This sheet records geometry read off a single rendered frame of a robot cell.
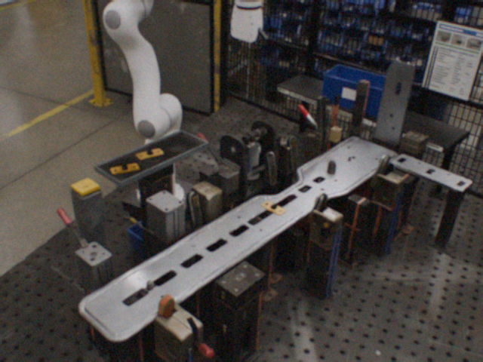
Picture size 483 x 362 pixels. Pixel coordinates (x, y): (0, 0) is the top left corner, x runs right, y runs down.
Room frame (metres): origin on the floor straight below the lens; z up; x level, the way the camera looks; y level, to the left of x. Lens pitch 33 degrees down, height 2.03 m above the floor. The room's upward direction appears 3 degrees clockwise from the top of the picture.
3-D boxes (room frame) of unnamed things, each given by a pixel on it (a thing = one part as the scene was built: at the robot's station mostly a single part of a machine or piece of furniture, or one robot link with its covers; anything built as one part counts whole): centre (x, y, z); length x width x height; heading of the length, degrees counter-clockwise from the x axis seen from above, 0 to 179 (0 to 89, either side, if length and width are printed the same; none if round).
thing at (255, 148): (1.66, -0.02, 0.94); 0.18 x 0.13 x 0.49; 139
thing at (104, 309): (1.43, -0.10, 1.00); 1.38 x 0.22 x 0.02; 139
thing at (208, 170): (1.52, 0.12, 0.90); 0.05 x 0.05 x 0.40; 49
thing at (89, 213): (1.30, 0.47, 0.92); 0.08 x 0.08 x 0.44; 49
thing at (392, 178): (1.63, -0.53, 0.87); 0.12 x 0.09 x 0.35; 49
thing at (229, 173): (1.56, 0.06, 0.89); 0.13 x 0.11 x 0.38; 49
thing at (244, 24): (1.70, 0.01, 1.55); 0.10 x 0.07 x 0.11; 49
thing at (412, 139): (1.93, -0.69, 0.88); 0.08 x 0.08 x 0.36; 49
